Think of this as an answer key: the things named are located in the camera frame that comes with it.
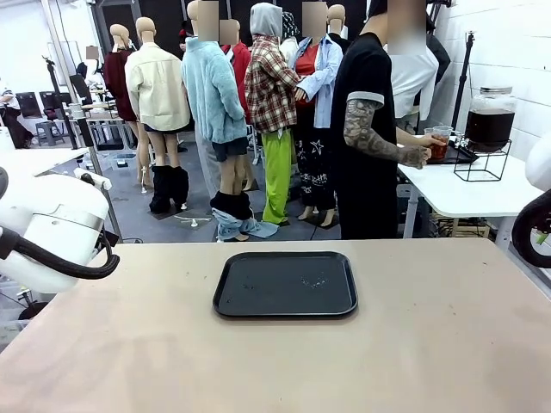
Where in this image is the black plastic serving tray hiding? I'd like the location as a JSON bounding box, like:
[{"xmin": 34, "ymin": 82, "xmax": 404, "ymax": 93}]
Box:
[{"xmin": 212, "ymin": 250, "xmax": 359, "ymax": 319}]

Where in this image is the grey plastic stool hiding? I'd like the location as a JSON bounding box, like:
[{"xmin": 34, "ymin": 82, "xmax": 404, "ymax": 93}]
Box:
[{"xmin": 34, "ymin": 120, "xmax": 66, "ymax": 148}]

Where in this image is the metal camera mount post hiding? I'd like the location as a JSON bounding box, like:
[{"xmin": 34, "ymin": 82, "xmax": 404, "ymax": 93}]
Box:
[{"xmin": 72, "ymin": 166, "xmax": 125, "ymax": 244}]

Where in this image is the black tripod stand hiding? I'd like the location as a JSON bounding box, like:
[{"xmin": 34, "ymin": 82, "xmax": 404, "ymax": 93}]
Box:
[{"xmin": 40, "ymin": 54, "xmax": 95, "ymax": 151}]

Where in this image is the mannequin in red jacket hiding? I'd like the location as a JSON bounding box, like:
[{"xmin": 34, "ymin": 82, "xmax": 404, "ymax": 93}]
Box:
[{"xmin": 219, "ymin": 19, "xmax": 253, "ymax": 126}]

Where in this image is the mannequin in light blue fleece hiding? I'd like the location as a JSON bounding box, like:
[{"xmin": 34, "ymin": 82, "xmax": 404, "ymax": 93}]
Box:
[{"xmin": 180, "ymin": 0, "xmax": 251, "ymax": 243}]

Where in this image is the blue jeans heap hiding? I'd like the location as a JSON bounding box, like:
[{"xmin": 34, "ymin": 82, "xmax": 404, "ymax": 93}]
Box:
[{"xmin": 209, "ymin": 191, "xmax": 281, "ymax": 243}]

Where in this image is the person's left hand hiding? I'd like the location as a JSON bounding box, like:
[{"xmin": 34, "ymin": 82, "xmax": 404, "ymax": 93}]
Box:
[{"xmin": 419, "ymin": 133, "xmax": 448, "ymax": 149}]

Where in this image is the mannequin in white shirt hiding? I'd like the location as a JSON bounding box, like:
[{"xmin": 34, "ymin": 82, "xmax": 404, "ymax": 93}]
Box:
[{"xmin": 387, "ymin": 41, "xmax": 442, "ymax": 133}]

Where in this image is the mannequin in plaid hooded shirt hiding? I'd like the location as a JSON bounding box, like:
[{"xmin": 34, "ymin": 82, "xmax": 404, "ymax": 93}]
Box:
[{"xmin": 244, "ymin": 3, "xmax": 303, "ymax": 227}]

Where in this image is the black trousers heap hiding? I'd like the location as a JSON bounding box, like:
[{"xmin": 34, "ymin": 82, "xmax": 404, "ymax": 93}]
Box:
[{"xmin": 148, "ymin": 164, "xmax": 191, "ymax": 215}]

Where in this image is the bare left forearm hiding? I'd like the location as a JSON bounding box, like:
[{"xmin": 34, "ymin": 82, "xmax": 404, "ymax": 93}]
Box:
[{"xmin": 394, "ymin": 127, "xmax": 427, "ymax": 148}]

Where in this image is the tattooed right hand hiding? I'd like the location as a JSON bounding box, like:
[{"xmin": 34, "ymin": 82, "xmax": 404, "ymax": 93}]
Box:
[{"xmin": 402, "ymin": 145, "xmax": 433, "ymax": 170}]

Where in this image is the white mannequin base stand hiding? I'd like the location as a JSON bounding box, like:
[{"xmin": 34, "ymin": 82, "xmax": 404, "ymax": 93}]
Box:
[{"xmin": 173, "ymin": 213, "xmax": 214, "ymax": 228}]

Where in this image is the mannequin in cream jacket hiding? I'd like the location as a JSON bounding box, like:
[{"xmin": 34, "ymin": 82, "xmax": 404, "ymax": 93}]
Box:
[{"xmin": 124, "ymin": 16, "xmax": 193, "ymax": 215}]

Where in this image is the black light stand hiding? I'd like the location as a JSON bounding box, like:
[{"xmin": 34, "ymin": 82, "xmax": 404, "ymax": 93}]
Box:
[{"xmin": 450, "ymin": 29, "xmax": 477, "ymax": 133}]

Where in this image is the person in black t-shirt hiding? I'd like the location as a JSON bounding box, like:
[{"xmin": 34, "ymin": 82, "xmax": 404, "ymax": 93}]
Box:
[{"xmin": 330, "ymin": 0, "xmax": 431, "ymax": 241}]

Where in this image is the tattooed right forearm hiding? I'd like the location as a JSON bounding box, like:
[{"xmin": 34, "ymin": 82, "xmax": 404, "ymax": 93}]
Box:
[{"xmin": 343, "ymin": 97, "xmax": 415, "ymax": 167}]

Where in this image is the black wire dispenser stand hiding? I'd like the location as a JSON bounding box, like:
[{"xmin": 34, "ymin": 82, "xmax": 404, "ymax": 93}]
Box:
[{"xmin": 453, "ymin": 139, "xmax": 513, "ymax": 183}]

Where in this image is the mannequin in blue shirt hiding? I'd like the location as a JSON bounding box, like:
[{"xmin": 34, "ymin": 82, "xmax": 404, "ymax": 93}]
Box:
[{"xmin": 293, "ymin": 1, "xmax": 345, "ymax": 229}]

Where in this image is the white side table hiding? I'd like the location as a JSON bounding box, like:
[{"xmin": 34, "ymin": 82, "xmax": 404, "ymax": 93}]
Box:
[{"xmin": 394, "ymin": 143, "xmax": 544, "ymax": 251}]

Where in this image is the white work table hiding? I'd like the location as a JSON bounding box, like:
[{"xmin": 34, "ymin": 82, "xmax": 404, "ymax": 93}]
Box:
[{"xmin": 0, "ymin": 146, "xmax": 90, "ymax": 178}]

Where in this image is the seated person in white shirt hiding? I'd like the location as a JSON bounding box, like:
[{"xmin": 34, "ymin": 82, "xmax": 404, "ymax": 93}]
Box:
[{"xmin": 0, "ymin": 77, "xmax": 35, "ymax": 150}]

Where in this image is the mannequin with bucket hat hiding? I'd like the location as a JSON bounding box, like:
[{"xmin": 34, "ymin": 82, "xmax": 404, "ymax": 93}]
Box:
[{"xmin": 279, "ymin": 11, "xmax": 301, "ymax": 65}]

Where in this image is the small black serving tray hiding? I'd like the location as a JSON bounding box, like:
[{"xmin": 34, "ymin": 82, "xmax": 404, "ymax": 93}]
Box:
[{"xmin": 425, "ymin": 143, "xmax": 480, "ymax": 166}]

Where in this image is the bare mannequin head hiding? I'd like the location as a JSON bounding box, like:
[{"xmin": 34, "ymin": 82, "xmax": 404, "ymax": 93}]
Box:
[{"xmin": 326, "ymin": 3, "xmax": 351, "ymax": 44}]

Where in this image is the mannequin in maroon clothes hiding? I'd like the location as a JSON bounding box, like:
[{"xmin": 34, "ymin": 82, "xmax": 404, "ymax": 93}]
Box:
[{"xmin": 102, "ymin": 23, "xmax": 143, "ymax": 151}]

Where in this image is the wooden pallet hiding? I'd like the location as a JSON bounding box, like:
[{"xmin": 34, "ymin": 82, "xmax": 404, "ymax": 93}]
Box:
[{"xmin": 436, "ymin": 216, "xmax": 492, "ymax": 240}]

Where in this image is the glass drink dispenser jar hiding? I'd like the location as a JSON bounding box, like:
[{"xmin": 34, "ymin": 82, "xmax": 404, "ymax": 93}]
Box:
[{"xmin": 463, "ymin": 86, "xmax": 517, "ymax": 153}]

